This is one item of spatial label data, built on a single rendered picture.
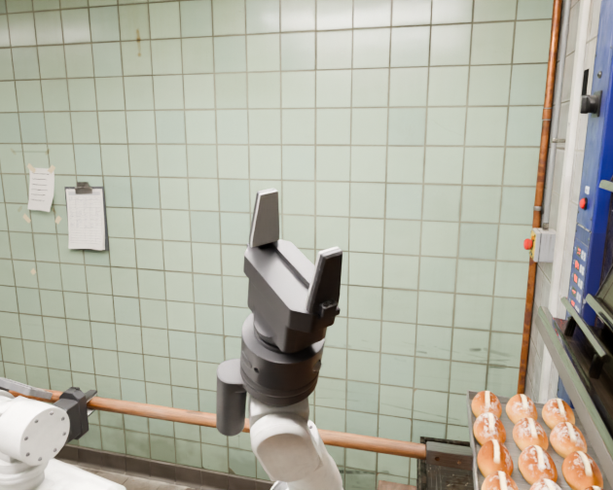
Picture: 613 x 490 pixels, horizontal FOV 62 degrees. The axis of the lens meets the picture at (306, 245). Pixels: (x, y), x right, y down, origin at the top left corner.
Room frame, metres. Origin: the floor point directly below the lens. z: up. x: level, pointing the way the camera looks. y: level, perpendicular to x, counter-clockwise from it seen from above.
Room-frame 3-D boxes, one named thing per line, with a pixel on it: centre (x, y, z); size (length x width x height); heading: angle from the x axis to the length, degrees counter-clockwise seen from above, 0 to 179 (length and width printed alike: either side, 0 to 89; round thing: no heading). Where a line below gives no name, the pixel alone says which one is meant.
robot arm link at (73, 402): (1.03, 0.55, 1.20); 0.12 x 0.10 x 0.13; 165
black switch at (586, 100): (1.27, -0.68, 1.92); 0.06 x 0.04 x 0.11; 165
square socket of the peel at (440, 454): (0.91, -0.29, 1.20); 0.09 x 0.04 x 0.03; 75
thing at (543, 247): (1.70, -0.81, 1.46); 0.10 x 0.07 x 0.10; 165
